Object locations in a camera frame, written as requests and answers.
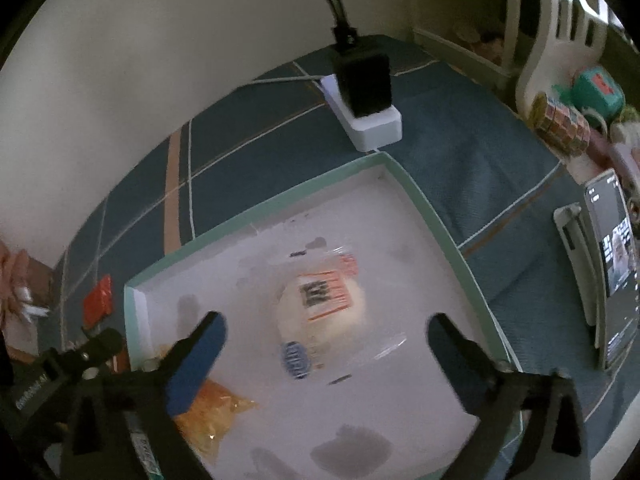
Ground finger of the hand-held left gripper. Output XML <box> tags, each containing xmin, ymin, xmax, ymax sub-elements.
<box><xmin>42</xmin><ymin>329</ymin><xmax>124</xmax><ymax>383</ymax></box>

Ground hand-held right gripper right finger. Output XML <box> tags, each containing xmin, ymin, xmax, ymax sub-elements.
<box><xmin>426</xmin><ymin>312</ymin><xmax>593</xmax><ymax>480</ymax></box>

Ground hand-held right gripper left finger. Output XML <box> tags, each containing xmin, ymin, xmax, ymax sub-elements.
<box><xmin>60</xmin><ymin>311</ymin><xmax>228</xmax><ymax>480</ymax></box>

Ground red patterned snack packet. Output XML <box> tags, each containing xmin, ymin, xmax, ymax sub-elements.
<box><xmin>82</xmin><ymin>274</ymin><xmax>113</xmax><ymax>331</ymax></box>

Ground yellow snack packet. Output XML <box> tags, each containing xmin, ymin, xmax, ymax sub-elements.
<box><xmin>172</xmin><ymin>377</ymin><xmax>258</xmax><ymax>466</ymax></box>

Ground packets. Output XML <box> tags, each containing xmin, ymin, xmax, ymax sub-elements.
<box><xmin>122</xmin><ymin>151</ymin><xmax>516</xmax><ymax>480</ymax></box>

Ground clear bun packet orange label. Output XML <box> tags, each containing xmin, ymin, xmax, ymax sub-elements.
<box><xmin>245</xmin><ymin>245</ymin><xmax>408</xmax><ymax>386</ymax></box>

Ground person's left hand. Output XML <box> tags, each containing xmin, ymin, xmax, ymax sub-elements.
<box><xmin>0</xmin><ymin>241</ymin><xmax>51</xmax><ymax>323</ymax></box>

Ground white green-print snack packet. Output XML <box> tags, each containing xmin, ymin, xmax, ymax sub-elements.
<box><xmin>125</xmin><ymin>410</ymin><xmax>166</xmax><ymax>480</ymax></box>

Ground white phone stand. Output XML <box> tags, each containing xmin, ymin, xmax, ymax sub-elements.
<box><xmin>552</xmin><ymin>204</ymin><xmax>608</xmax><ymax>348</ymax></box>

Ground smartphone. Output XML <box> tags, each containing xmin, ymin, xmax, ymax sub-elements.
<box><xmin>584</xmin><ymin>170</ymin><xmax>640</xmax><ymax>371</ymax></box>

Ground blue plaid tablecloth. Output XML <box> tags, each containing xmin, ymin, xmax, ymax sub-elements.
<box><xmin>47</xmin><ymin>35</ymin><xmax>640</xmax><ymax>480</ymax></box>

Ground white power strip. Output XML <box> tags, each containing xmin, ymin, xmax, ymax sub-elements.
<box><xmin>320</xmin><ymin>74</ymin><xmax>403</xmax><ymax>153</ymax></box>

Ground multicolour puzzle cube toy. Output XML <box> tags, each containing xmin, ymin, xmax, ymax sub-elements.
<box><xmin>530</xmin><ymin>91</ymin><xmax>593</xmax><ymax>156</ymax></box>

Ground black power adapter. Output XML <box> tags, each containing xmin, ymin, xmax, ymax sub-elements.
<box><xmin>332</xmin><ymin>22</ymin><xmax>393</xmax><ymax>120</ymax></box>

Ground white chair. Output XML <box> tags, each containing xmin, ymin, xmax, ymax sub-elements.
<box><xmin>515</xmin><ymin>0</ymin><xmax>608</xmax><ymax>116</ymax></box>

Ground green toy box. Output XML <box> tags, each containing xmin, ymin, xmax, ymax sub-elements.
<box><xmin>572</xmin><ymin>67</ymin><xmax>626</xmax><ymax>118</ymax></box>

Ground white cabinet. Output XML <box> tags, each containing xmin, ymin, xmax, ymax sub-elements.
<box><xmin>405</xmin><ymin>0</ymin><xmax>521</xmax><ymax>78</ymax></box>

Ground white power cable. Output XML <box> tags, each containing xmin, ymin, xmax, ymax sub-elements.
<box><xmin>252</xmin><ymin>73</ymin><xmax>327</xmax><ymax>86</ymax></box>

